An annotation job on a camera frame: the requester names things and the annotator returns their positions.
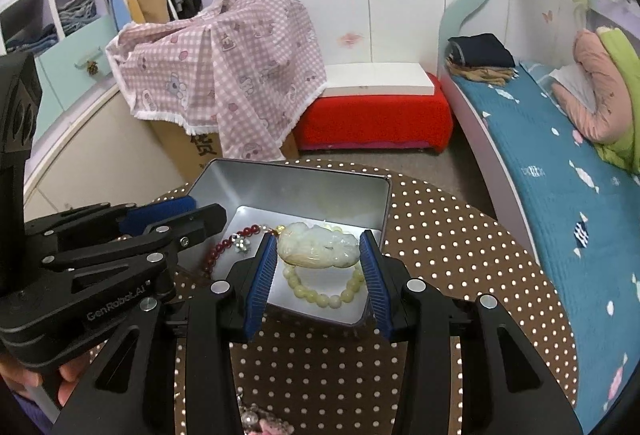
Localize cream cabinet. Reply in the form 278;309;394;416
22;80;196;221

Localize teal drawer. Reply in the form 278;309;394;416
37;15;121;136

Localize folded jeans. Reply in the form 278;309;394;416
57;0;97;36
5;24;58;54

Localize teal bunk bed frame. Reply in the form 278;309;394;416
437;0;640;266

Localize silver metal tin box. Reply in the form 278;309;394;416
177;158;392;328

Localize dark folded clothes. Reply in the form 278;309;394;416
446;34;516;70

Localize person's left hand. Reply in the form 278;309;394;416
0;350;96;411

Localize green quilt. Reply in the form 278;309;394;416
595;26;640;173

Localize cardboard box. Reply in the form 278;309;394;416
145;115;301;188

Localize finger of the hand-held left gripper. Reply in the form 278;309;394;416
42;204;228;288
25;195;197;241

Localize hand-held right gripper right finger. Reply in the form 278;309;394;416
357;230;586;435

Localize white pillow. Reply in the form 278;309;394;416
549;65;598;116

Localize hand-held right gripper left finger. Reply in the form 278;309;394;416
50;232;278;435

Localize blue bed sheet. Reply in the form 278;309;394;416
460;60;640;431

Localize pink jewelry piece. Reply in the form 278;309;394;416
237;402;296;435

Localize yellow bead bracelet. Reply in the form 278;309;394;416
282;222;368;311

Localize red bead bracelet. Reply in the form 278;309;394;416
202;224;276;281

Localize tan folded clothes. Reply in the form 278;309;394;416
447;65;518;86

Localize red ottoman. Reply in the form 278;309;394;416
292;72;453;153

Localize white board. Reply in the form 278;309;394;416
320;63;435;98

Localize pale jade pendant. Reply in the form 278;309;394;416
276;221;360;268

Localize pink quilt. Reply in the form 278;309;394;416
550;29;640;146

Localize brown polka dot tablecloth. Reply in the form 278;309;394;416
150;158;581;435

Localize pink checkered cloth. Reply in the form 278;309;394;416
105;0;328;162

